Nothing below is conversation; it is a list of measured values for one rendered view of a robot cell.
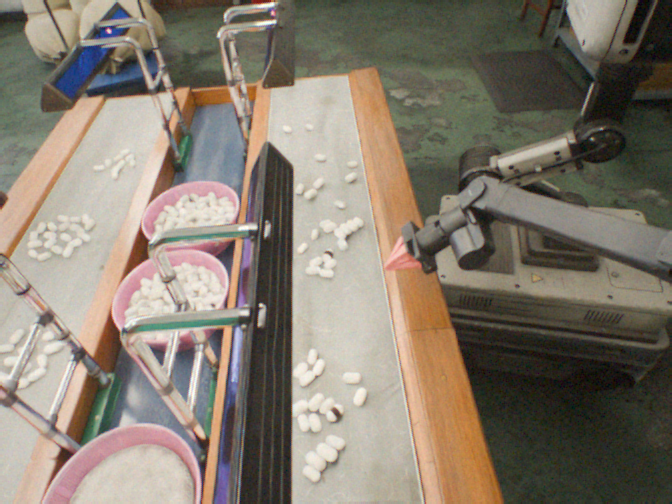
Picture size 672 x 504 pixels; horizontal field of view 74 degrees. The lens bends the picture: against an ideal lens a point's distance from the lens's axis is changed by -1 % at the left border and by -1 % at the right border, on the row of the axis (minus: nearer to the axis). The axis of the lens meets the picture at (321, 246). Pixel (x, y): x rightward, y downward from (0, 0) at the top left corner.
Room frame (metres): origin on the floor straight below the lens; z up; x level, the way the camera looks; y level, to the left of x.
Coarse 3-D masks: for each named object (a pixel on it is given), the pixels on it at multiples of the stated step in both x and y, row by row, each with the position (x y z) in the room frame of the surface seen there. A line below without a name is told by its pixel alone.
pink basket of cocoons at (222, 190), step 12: (168, 192) 1.06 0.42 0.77; (180, 192) 1.07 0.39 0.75; (192, 192) 1.08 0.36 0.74; (204, 192) 1.08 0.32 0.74; (216, 192) 1.06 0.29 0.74; (228, 192) 1.04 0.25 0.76; (156, 204) 1.02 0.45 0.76; (168, 204) 1.04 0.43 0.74; (144, 216) 0.96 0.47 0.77; (156, 216) 1.00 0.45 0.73; (144, 228) 0.91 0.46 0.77; (228, 240) 0.90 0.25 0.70; (216, 252) 0.87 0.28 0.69
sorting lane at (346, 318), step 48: (288, 96) 1.61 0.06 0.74; (336, 96) 1.56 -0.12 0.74; (288, 144) 1.28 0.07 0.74; (336, 144) 1.24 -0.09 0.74; (336, 192) 1.00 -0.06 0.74; (336, 240) 0.81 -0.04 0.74; (336, 288) 0.65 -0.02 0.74; (384, 288) 0.64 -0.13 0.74; (336, 336) 0.53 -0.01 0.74; (384, 336) 0.51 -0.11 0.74; (336, 384) 0.42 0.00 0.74; (384, 384) 0.41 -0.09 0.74; (336, 432) 0.33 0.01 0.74; (384, 432) 0.32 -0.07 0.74; (336, 480) 0.25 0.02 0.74; (384, 480) 0.24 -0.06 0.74
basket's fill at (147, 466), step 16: (128, 448) 0.34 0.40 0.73; (144, 448) 0.34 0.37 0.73; (160, 448) 0.34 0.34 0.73; (112, 464) 0.32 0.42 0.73; (128, 464) 0.32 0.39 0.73; (144, 464) 0.31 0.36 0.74; (160, 464) 0.31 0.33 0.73; (176, 464) 0.31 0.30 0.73; (96, 480) 0.30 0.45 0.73; (112, 480) 0.29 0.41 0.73; (128, 480) 0.29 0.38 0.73; (144, 480) 0.28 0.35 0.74; (160, 480) 0.28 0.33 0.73; (176, 480) 0.28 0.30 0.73; (192, 480) 0.28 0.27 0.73; (80, 496) 0.27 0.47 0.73; (96, 496) 0.27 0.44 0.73; (112, 496) 0.26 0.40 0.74; (128, 496) 0.26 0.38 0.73; (144, 496) 0.26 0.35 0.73; (160, 496) 0.26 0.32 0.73; (176, 496) 0.25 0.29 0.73; (192, 496) 0.25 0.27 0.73
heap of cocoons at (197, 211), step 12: (180, 204) 1.03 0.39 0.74; (192, 204) 1.02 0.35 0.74; (204, 204) 1.01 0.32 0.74; (216, 204) 1.01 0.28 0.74; (228, 204) 1.00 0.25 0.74; (168, 216) 1.00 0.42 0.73; (180, 216) 0.99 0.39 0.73; (192, 216) 0.97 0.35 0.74; (204, 216) 0.96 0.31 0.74; (216, 216) 0.95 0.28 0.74; (228, 216) 0.95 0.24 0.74; (156, 228) 0.94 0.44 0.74; (168, 228) 0.93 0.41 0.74
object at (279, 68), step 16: (272, 0) 1.66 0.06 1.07; (288, 0) 1.58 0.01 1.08; (272, 16) 1.46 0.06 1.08; (288, 16) 1.43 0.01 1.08; (272, 32) 1.29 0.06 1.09; (288, 32) 1.31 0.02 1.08; (272, 48) 1.14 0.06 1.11; (288, 48) 1.20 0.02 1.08; (272, 64) 1.06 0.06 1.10; (288, 64) 1.11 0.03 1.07; (272, 80) 1.06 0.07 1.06; (288, 80) 1.06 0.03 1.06
